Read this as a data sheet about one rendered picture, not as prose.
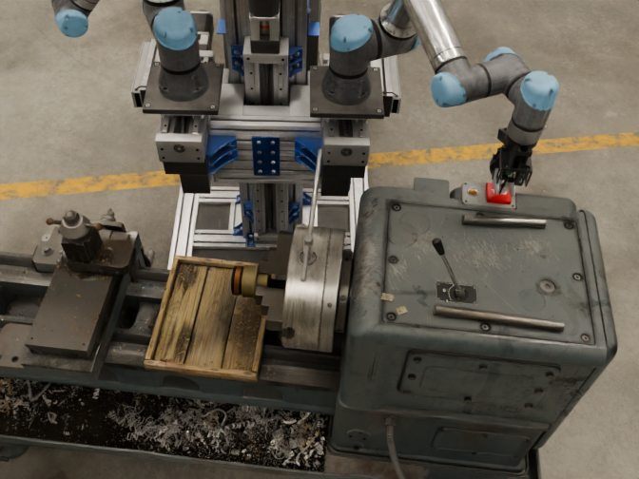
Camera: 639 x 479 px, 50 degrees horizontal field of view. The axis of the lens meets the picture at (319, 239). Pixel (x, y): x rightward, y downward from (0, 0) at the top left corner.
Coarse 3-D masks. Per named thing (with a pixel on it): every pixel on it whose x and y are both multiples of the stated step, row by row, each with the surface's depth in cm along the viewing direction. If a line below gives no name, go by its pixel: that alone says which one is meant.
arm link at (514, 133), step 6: (510, 120) 152; (510, 126) 152; (546, 126) 152; (510, 132) 152; (516, 132) 150; (522, 132) 149; (528, 132) 149; (534, 132) 149; (540, 132) 150; (516, 138) 151; (522, 138) 150; (528, 138) 150; (534, 138) 150; (522, 144) 153; (528, 144) 153
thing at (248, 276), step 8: (232, 272) 174; (240, 272) 173; (248, 272) 173; (256, 272) 172; (232, 280) 173; (240, 280) 173; (248, 280) 172; (256, 280) 172; (264, 280) 173; (232, 288) 173; (240, 288) 173; (248, 288) 172; (256, 288) 173; (248, 296) 174
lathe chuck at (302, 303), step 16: (320, 240) 166; (320, 256) 162; (288, 272) 161; (320, 272) 161; (288, 288) 160; (304, 288) 160; (320, 288) 160; (288, 304) 160; (304, 304) 160; (320, 304) 160; (288, 320) 162; (304, 320) 161; (304, 336) 164
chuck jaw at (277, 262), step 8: (280, 232) 173; (288, 232) 173; (280, 240) 171; (288, 240) 171; (272, 248) 174; (280, 248) 172; (288, 248) 172; (272, 256) 172; (280, 256) 172; (288, 256) 172; (264, 264) 173; (272, 264) 173; (280, 264) 173; (264, 272) 173; (272, 272) 173; (280, 272) 173
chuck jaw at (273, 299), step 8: (264, 288) 172; (272, 288) 172; (256, 296) 170; (264, 296) 170; (272, 296) 170; (280, 296) 170; (256, 304) 173; (264, 304) 168; (272, 304) 168; (280, 304) 169; (264, 312) 170; (272, 312) 167; (280, 312) 167; (272, 320) 165; (280, 320) 165; (272, 328) 167; (280, 328) 166; (288, 328) 164; (288, 336) 166
